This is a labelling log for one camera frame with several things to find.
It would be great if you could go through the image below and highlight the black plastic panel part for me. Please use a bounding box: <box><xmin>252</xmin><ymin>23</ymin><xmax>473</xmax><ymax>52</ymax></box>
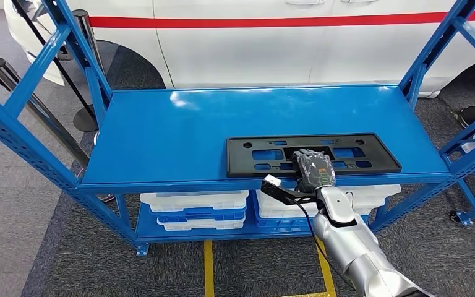
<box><xmin>226</xmin><ymin>133</ymin><xmax>403</xmax><ymax>179</ymax></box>

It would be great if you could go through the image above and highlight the blue plastic storage bin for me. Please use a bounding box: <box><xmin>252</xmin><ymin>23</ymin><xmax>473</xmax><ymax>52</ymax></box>
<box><xmin>256</xmin><ymin>216</ymin><xmax>317</xmax><ymax>229</ymax></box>
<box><xmin>149</xmin><ymin>207</ymin><xmax>247</xmax><ymax>224</ymax></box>

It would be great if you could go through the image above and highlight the black round stanchion base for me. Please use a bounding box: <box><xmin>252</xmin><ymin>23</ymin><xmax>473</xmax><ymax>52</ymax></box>
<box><xmin>56</xmin><ymin>44</ymin><xmax>75</xmax><ymax>62</ymax></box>
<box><xmin>453</xmin><ymin>105</ymin><xmax>475</xmax><ymax>131</ymax></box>

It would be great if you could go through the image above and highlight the chrome stanchion post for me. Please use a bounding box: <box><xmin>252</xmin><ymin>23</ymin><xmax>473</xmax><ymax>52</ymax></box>
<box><xmin>0</xmin><ymin>58</ymin><xmax>116</xmax><ymax>205</ymax></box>
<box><xmin>72</xmin><ymin>9</ymin><xmax>106</xmax><ymax>77</ymax></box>

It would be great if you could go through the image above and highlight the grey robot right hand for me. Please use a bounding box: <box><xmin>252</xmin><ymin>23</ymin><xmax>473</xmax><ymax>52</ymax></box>
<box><xmin>291</xmin><ymin>148</ymin><xmax>336</xmax><ymax>194</ymax></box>

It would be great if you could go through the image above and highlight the black pole with round base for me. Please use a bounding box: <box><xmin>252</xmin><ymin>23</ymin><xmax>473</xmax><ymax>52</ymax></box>
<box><xmin>11</xmin><ymin>0</ymin><xmax>99</xmax><ymax>133</ymax></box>

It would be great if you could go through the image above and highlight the white car with red stripe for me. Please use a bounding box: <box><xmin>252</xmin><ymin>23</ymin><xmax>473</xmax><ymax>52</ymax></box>
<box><xmin>4</xmin><ymin>0</ymin><xmax>475</xmax><ymax>99</ymax></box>

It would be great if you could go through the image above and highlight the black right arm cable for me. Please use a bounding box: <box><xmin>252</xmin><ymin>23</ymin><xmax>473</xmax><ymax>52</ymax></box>
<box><xmin>293</xmin><ymin>199</ymin><xmax>359</xmax><ymax>290</ymax></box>

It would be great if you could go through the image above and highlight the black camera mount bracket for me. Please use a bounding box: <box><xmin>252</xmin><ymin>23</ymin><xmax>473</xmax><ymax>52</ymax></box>
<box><xmin>260</xmin><ymin>180</ymin><xmax>320</xmax><ymax>206</ymax></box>

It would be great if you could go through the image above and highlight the large blue metal shelf rack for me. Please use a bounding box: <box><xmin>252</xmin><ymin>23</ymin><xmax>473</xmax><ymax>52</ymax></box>
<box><xmin>0</xmin><ymin>0</ymin><xmax>475</xmax><ymax>258</ymax></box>

